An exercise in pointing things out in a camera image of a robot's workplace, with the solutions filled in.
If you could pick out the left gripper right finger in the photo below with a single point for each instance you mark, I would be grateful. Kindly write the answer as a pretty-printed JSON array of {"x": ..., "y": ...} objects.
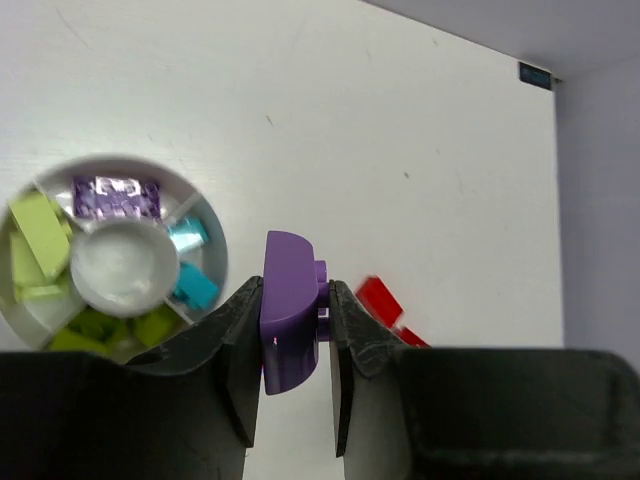
[{"x": 406, "y": 412}]

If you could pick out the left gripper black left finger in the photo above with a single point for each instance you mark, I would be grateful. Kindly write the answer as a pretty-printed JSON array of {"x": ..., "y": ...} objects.
[{"x": 186, "y": 409}]

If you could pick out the small green lego brick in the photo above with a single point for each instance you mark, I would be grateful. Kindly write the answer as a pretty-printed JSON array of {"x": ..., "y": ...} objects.
[{"x": 156, "y": 326}]

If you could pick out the red lego long brick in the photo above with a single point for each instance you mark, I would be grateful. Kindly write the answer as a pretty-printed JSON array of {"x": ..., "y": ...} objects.
[{"x": 379, "y": 302}]

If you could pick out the cyan lego brick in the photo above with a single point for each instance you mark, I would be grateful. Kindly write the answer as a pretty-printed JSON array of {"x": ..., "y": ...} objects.
[{"x": 194, "y": 288}]

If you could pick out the dark green lego brick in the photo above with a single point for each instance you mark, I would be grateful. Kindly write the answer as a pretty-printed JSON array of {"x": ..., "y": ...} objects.
[{"x": 90, "y": 331}]

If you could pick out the cyan lego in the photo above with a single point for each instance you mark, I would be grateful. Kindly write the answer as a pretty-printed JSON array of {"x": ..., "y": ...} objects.
[{"x": 188, "y": 234}]

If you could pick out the light green lego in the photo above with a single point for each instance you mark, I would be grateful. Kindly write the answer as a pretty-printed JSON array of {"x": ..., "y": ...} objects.
[
  {"x": 29, "y": 283},
  {"x": 38, "y": 222}
]

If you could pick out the red lego short brick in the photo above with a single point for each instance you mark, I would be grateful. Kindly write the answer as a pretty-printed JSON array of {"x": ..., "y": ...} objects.
[{"x": 409, "y": 337}]

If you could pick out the white divided round container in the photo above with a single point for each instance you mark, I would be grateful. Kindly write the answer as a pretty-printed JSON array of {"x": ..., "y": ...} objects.
[{"x": 122, "y": 267}]

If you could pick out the right blue table label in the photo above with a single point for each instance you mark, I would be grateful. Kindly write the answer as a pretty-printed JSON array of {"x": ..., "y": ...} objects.
[{"x": 535, "y": 76}]

